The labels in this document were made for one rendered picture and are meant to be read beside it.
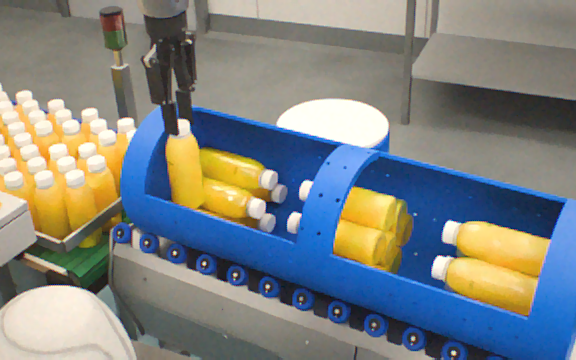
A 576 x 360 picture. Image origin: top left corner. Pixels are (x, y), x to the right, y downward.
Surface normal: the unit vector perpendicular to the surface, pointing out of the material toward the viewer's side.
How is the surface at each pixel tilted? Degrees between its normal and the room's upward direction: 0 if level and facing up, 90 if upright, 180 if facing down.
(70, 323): 4
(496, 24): 90
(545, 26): 90
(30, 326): 9
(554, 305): 64
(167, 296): 70
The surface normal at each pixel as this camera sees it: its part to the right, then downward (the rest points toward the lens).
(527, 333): -0.49, 0.47
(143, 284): -0.47, 0.17
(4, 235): 0.87, 0.24
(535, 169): -0.03, -0.84
